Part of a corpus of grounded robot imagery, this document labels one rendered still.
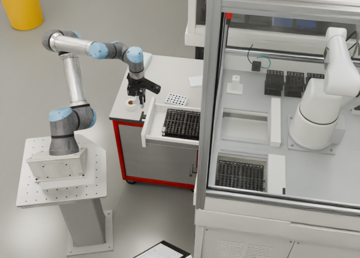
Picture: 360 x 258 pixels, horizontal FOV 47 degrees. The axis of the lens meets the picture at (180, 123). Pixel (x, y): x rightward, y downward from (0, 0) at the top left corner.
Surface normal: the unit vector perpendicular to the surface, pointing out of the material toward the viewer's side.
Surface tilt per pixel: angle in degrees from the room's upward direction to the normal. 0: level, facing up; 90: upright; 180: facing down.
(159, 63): 0
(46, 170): 90
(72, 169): 90
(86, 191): 0
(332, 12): 90
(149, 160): 90
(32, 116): 0
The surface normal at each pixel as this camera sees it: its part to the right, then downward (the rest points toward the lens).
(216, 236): -0.15, 0.73
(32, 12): 0.72, 0.55
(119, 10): 0.00, -0.67
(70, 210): 0.13, 0.73
